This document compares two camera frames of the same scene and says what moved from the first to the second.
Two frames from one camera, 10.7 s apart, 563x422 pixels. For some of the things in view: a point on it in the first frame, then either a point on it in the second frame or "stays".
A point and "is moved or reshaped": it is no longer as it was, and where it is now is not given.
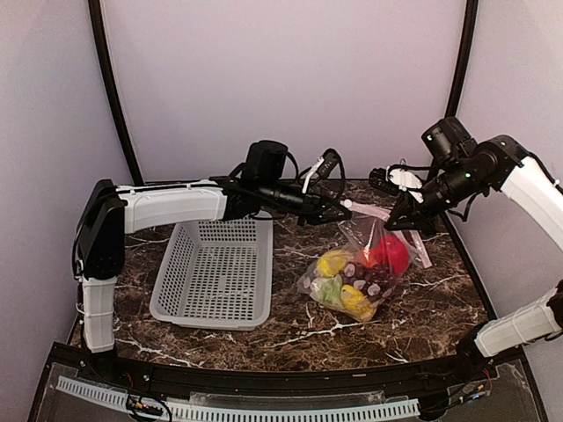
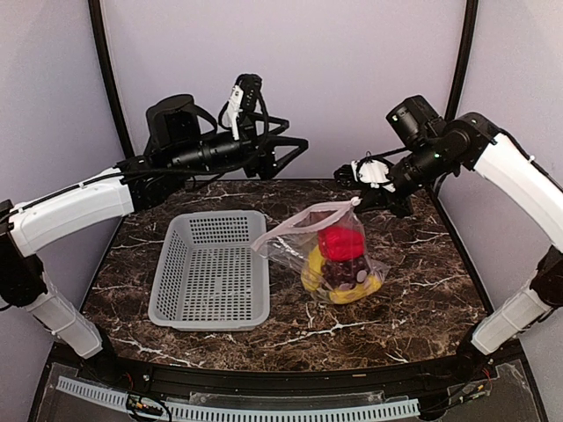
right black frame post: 468,30 stays
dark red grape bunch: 375,281 → 344,274
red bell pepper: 392,251 → 342,243
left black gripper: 312,209 → 266,163
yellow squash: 356,303 → 345,295
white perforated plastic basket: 216,274 stays
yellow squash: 331,263 → 311,278
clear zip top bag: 357,275 is moved or reshaped
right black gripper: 425,218 → 402,206
